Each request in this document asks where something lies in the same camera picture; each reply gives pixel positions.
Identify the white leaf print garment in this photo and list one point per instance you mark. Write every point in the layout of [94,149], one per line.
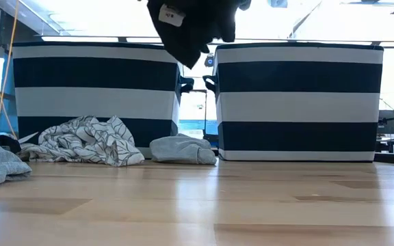
[91,143]

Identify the navy white striped fabric bin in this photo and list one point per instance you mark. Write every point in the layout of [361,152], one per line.
[94,73]
[299,77]

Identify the light grey garment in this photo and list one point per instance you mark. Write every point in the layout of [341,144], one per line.
[180,150]

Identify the black garment with white tag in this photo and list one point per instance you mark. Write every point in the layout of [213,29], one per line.
[190,41]

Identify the black computer monitor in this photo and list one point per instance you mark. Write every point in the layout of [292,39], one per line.
[387,122]

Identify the dark garment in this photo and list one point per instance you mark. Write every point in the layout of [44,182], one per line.
[7,141]

